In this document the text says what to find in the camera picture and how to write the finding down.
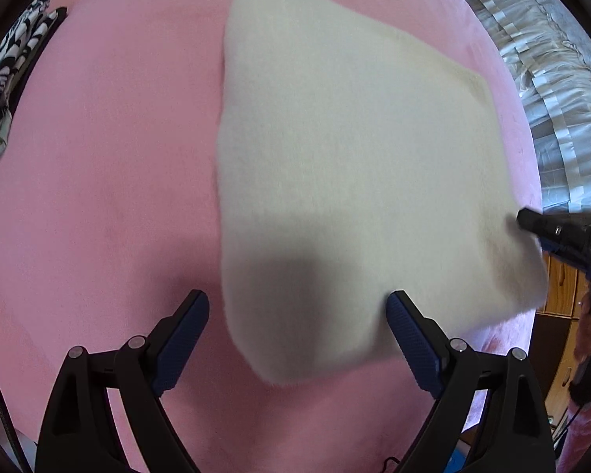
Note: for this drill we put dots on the person's pink pants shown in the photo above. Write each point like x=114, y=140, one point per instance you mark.
x=586, y=433

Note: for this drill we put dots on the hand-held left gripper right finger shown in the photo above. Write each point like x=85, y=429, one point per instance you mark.
x=413, y=345

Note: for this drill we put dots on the pink bed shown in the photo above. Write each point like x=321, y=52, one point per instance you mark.
x=103, y=182

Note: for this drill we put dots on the white fuzzy cardigan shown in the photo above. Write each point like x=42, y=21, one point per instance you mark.
x=349, y=157

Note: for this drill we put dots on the black white printed garment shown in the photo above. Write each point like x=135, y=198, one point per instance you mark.
x=5, y=69

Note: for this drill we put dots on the wooden drawer cabinet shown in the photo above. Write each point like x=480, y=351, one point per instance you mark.
x=561, y=286

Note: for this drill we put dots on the person's right hand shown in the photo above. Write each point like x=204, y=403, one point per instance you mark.
x=583, y=335

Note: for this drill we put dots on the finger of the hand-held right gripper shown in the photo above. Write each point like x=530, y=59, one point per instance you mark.
x=554, y=248
x=541, y=224

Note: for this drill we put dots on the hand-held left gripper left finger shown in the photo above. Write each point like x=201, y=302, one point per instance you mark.
x=182, y=350

